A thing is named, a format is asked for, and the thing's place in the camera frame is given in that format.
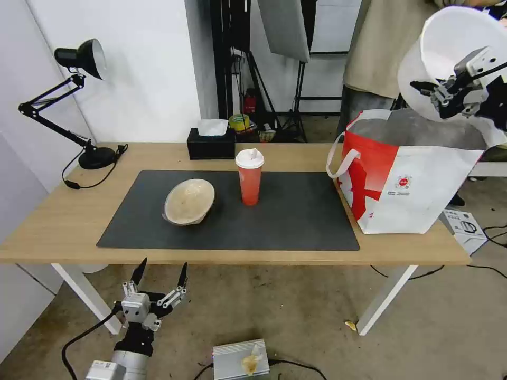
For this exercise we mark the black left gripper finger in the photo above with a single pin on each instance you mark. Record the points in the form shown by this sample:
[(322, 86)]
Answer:
[(181, 282), (138, 274)]

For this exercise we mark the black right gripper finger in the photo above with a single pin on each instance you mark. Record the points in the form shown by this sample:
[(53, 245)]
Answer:
[(432, 89)]

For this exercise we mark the white plastic bucket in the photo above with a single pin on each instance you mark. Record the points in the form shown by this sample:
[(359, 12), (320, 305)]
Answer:
[(443, 35)]

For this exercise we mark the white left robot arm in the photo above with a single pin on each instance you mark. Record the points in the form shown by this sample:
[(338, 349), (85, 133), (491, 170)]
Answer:
[(123, 362)]

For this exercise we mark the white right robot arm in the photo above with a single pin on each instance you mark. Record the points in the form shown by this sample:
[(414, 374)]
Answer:
[(500, 137)]

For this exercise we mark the red white takeout bag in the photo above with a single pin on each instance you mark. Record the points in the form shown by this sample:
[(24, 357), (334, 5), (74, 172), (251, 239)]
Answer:
[(400, 186)]

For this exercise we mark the person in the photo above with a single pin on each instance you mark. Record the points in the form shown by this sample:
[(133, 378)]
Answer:
[(380, 51)]

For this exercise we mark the black desk mat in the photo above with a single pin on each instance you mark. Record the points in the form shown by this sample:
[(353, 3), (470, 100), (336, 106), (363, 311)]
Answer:
[(237, 229)]

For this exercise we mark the beige paper bowl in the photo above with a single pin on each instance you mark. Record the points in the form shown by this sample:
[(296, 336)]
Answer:
[(189, 202)]

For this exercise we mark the wooden table with white legs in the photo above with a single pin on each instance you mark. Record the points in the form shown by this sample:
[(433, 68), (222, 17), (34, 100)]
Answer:
[(71, 213)]

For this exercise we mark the silver metal box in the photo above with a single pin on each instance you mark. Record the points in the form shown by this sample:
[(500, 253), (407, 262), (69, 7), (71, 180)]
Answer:
[(237, 356)]

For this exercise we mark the crumpled paper scrap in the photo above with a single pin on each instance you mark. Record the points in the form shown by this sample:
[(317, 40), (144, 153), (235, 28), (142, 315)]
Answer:
[(252, 359)]

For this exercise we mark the red cup with white lid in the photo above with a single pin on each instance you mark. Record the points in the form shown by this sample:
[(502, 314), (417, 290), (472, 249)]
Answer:
[(250, 179)]

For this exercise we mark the white cardboard box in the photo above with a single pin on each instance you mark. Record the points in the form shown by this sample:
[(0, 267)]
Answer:
[(467, 229)]

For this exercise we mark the black tissue box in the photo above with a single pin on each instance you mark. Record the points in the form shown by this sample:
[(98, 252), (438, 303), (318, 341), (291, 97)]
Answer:
[(210, 149)]

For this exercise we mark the black light stand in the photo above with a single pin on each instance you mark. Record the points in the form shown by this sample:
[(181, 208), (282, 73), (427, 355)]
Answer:
[(297, 99)]

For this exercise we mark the white tissue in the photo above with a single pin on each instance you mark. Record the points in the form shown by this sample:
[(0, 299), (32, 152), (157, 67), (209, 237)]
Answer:
[(213, 127)]

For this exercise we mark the grey softbox light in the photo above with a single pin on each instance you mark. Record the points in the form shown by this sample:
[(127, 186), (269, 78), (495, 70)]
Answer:
[(283, 27)]

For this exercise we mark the yellow green tape roll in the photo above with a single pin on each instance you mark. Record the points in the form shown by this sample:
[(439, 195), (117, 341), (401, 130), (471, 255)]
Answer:
[(240, 122)]

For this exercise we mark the small yellow floor scrap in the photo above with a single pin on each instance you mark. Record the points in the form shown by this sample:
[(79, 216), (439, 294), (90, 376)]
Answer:
[(351, 325)]

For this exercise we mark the red fire extinguisher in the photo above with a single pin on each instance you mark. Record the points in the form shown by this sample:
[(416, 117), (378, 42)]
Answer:
[(249, 101)]

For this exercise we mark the black desk lamp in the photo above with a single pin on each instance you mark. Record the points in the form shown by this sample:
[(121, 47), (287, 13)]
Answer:
[(79, 59)]

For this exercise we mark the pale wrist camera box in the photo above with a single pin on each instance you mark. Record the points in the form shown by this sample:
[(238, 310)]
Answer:
[(134, 307), (475, 61)]

